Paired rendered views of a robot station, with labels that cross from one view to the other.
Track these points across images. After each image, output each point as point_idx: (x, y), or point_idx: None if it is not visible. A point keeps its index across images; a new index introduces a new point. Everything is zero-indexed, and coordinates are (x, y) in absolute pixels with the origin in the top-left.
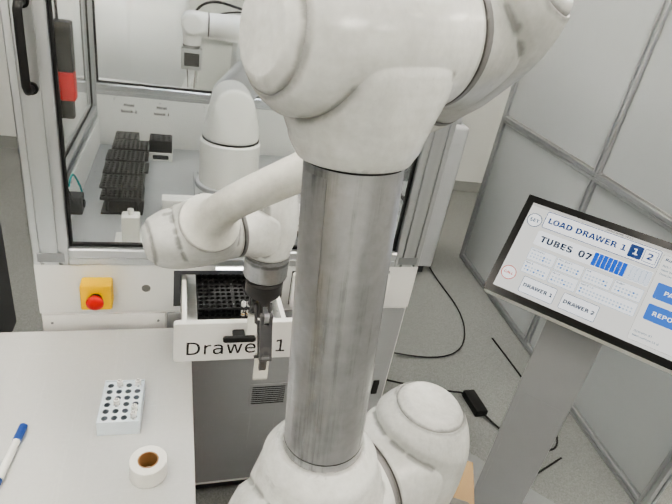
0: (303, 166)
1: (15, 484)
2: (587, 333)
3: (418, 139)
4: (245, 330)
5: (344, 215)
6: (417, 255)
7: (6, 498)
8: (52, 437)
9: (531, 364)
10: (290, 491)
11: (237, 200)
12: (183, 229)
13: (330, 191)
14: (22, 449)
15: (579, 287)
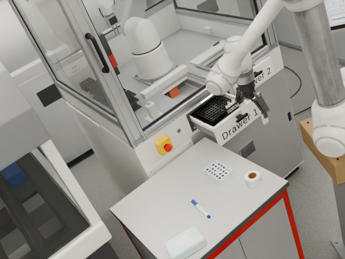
0: (296, 14)
1: (214, 214)
2: None
3: None
4: (240, 113)
5: (317, 18)
6: (276, 39)
7: (217, 218)
8: (206, 197)
9: None
10: (336, 115)
11: (245, 48)
12: (226, 73)
13: (311, 15)
14: (202, 206)
15: None
